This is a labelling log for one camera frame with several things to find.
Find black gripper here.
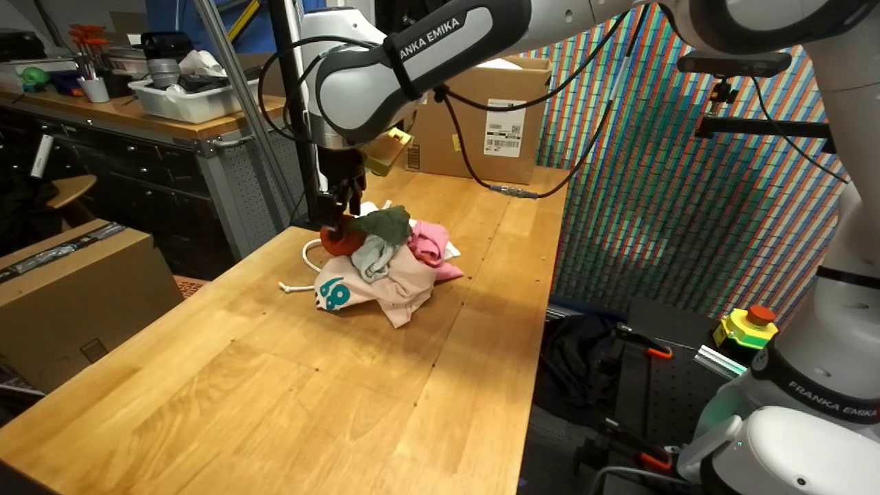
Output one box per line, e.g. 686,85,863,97
313,146,369,230

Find cream drawstring bag teal print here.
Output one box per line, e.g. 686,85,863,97
276,234,444,329

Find pink cloth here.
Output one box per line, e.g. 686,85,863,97
408,217,464,287

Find black vertical pole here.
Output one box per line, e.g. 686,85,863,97
262,0,338,230

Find cardboard box with labels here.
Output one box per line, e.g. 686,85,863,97
411,53,552,186

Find white plastic bin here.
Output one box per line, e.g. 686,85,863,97
127,72,265,127

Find workbench with wooden top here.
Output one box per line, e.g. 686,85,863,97
0,85,305,277

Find wooden stool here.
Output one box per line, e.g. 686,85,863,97
43,174,98,215

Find white cup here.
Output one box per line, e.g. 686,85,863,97
79,75,112,105

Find large brown cardboard box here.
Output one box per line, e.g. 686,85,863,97
0,217,186,395

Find black duffel bag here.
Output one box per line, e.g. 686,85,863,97
538,311,636,423

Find white paper tag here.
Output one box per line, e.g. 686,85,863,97
28,135,54,181

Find small green object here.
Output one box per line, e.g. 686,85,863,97
19,64,52,93

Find black orange clamp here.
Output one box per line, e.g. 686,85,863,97
617,325,676,364
600,415,681,475

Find yellow red emergency stop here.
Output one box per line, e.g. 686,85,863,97
713,299,780,351

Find aluminium extrusion rail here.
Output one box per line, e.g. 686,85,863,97
189,0,305,228

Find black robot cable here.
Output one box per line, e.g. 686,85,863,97
259,0,664,203

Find black stereo camera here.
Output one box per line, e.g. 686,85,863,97
673,49,794,79

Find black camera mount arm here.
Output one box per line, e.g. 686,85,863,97
692,108,838,159

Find black camera cable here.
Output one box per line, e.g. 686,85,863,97
747,75,851,186

